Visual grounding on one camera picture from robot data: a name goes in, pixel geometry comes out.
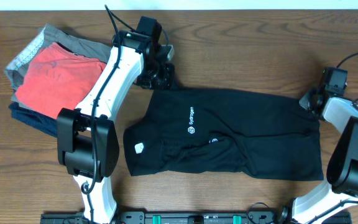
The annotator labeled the black polo shirt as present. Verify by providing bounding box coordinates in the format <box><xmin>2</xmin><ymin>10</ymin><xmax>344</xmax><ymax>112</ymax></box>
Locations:
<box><xmin>123</xmin><ymin>89</ymin><xmax>324</xmax><ymax>181</ymax></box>

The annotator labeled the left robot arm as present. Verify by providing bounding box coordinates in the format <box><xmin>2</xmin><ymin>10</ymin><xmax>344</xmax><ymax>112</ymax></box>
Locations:
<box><xmin>57</xmin><ymin>30</ymin><xmax>174</xmax><ymax>223</ymax></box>

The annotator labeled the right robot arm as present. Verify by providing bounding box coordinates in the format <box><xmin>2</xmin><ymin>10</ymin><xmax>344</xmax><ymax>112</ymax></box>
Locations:
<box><xmin>282</xmin><ymin>88</ymin><xmax>358</xmax><ymax>223</ymax></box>

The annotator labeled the red folded shirt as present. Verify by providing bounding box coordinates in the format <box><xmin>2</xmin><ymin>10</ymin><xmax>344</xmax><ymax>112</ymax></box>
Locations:
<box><xmin>16</xmin><ymin>42</ymin><xmax>106</xmax><ymax>119</ymax></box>

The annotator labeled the navy folded garment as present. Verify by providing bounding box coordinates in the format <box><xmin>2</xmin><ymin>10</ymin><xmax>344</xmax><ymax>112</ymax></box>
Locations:
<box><xmin>9</xmin><ymin>102</ymin><xmax>57</xmax><ymax>138</ymax></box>

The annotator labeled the grey folded garment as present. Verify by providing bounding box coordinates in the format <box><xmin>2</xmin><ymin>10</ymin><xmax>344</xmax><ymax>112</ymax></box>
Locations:
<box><xmin>4</xmin><ymin>24</ymin><xmax>111</xmax><ymax>92</ymax></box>

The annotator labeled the left black cable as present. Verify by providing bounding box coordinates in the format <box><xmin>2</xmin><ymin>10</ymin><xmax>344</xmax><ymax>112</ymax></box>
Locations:
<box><xmin>81</xmin><ymin>4</ymin><xmax>170</xmax><ymax>223</ymax></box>

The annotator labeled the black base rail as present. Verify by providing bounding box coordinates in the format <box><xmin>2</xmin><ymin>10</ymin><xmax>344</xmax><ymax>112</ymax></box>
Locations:
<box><xmin>40</xmin><ymin>211</ymin><xmax>352</xmax><ymax>224</ymax></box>

